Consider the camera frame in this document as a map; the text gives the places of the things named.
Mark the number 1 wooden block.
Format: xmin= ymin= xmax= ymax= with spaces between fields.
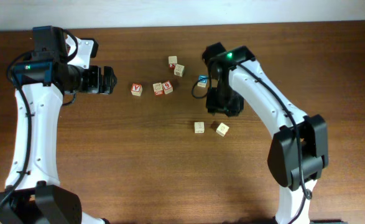
xmin=194 ymin=122 xmax=205 ymax=134

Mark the letter K wooden block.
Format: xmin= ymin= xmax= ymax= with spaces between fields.
xmin=173 ymin=64 xmax=185 ymax=77

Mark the snail picture wooden block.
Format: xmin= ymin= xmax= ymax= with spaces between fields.
xmin=152 ymin=82 xmax=164 ymax=96

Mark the green sided wooden block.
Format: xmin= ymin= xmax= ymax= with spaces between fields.
xmin=216 ymin=123 xmax=229 ymax=137

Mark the letter E wooden block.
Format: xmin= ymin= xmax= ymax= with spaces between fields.
xmin=168 ymin=55 xmax=178 ymax=69

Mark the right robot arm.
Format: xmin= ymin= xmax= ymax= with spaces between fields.
xmin=202 ymin=43 xmax=329 ymax=223

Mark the red letter A block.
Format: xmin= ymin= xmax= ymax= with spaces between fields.
xmin=131 ymin=83 xmax=142 ymax=96

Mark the blue letter D block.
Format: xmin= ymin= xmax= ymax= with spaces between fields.
xmin=197 ymin=75 xmax=208 ymax=88

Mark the red number 6 block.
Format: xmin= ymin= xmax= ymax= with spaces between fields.
xmin=162 ymin=81 xmax=173 ymax=95

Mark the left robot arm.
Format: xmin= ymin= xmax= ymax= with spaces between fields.
xmin=0 ymin=26 xmax=117 ymax=224

